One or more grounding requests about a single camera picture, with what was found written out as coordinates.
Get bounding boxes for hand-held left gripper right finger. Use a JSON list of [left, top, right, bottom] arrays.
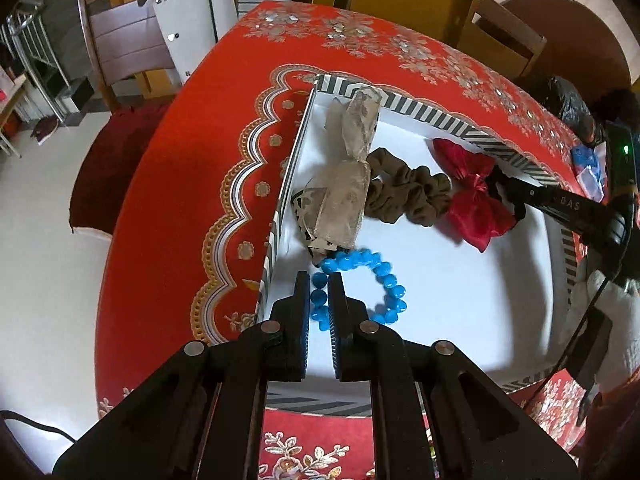
[[327, 272, 582, 480]]

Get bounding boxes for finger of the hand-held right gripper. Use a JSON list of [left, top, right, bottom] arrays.
[[501, 176, 630, 262]]

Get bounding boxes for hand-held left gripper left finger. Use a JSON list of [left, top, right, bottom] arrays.
[[52, 271, 311, 480]]

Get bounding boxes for blue bead bracelet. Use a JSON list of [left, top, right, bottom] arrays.
[[310, 248, 409, 334]]

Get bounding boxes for red satin hair bow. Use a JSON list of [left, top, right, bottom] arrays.
[[432, 137, 527, 254]]

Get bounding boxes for white box with striped rim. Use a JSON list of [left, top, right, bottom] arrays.
[[257, 73, 583, 419]]

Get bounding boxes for person's right forearm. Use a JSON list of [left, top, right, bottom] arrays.
[[580, 377, 640, 468]]

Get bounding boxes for person's right hand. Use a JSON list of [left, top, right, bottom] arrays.
[[569, 266, 640, 395]]

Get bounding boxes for blue and white packet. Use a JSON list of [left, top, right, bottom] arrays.
[[570, 146, 607, 200]]

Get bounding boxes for black plastic bag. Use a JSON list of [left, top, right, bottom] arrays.
[[547, 75, 610, 147]]

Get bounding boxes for beige organza hair bow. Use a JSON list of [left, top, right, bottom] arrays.
[[290, 85, 384, 267]]

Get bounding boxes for brown fabric scrunchie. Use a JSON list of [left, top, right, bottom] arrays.
[[364, 147, 454, 229]]

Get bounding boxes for round brown table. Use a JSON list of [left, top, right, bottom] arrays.
[[500, 0, 634, 92]]

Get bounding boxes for red embroidered tablecloth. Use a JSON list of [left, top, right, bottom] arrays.
[[95, 0, 613, 480]]

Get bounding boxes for brown wooden chair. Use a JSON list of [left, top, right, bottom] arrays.
[[75, 0, 194, 112]]

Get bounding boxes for white garment with buttons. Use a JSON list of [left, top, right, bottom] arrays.
[[154, 0, 239, 77]]

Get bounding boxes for metal rack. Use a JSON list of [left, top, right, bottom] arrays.
[[0, 0, 72, 127]]

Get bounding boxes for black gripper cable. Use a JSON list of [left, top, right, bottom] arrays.
[[517, 280, 610, 395]]

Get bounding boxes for black floor cable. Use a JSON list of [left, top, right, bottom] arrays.
[[0, 409, 77, 447]]

